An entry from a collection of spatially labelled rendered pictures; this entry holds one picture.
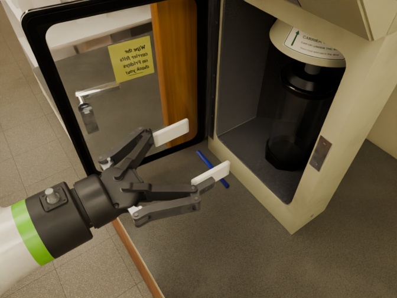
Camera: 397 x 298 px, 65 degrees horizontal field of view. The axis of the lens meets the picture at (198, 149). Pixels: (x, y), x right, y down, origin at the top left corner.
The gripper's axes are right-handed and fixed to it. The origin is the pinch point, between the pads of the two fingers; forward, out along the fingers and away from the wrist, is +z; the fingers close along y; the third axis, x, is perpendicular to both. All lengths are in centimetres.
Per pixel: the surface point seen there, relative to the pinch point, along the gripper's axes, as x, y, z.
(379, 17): -24.8, -14.2, 11.9
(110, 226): 119, 69, -13
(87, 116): -0.8, 17.6, -12.7
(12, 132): 119, 179, -41
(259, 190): 21.4, -2.7, 15.4
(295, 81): -5.5, -0.5, 20.9
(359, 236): 25.2, -23.0, 27.8
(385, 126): 21, -7, 58
